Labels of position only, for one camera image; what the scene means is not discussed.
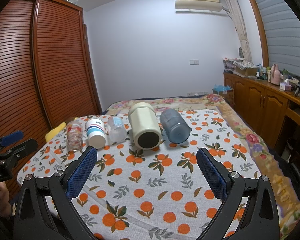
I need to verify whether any yellow plush pillow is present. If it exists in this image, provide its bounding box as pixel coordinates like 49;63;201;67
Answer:
45;122;66;142

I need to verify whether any blue bag box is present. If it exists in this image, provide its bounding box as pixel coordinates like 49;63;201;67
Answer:
212;85;234;103

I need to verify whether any pink thermos jug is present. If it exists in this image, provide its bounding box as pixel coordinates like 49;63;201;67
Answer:
271;64;281;86

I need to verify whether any wall air conditioner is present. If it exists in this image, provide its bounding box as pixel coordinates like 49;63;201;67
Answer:
175;0;223;12

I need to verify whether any blue translucent plastic cup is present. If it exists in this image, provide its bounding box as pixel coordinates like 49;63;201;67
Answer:
160;108;191;144

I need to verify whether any clear plastic labelled cup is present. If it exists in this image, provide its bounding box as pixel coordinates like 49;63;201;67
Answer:
108;116;127;143

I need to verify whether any beige tied curtain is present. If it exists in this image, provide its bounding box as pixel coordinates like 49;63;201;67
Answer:
225;0;253;63

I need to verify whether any pink tissue box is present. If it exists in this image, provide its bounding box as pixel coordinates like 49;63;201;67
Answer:
279;79;292;91

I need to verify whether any striped white paper cup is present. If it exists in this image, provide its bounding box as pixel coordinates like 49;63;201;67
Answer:
85;118;106;149

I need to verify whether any cardboard box with cloths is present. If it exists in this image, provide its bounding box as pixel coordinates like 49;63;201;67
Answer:
233;61;258;77

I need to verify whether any printed clear glass tumbler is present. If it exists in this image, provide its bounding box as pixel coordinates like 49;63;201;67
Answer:
66;120;83;150

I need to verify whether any person's left hand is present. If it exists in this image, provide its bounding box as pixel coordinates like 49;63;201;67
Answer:
0;181;12;217

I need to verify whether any orange print white cloth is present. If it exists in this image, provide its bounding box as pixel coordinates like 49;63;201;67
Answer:
16;108;261;240

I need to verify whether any brown louvered wooden wardrobe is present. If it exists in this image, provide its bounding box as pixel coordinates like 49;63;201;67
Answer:
0;0;101;146

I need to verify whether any white wall switch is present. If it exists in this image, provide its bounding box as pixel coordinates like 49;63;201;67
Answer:
190;60;199;65

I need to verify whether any brown wooden sideboard cabinet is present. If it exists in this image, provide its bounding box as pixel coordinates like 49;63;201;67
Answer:
223;73;300;149

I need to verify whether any grey window blind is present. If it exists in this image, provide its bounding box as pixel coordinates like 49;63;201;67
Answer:
255;0;300;77

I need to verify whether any white wall socket strip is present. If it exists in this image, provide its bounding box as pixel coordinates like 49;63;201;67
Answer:
187;91;208;97

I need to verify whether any floral bed blanket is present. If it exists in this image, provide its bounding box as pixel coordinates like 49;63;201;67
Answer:
103;94;300;239

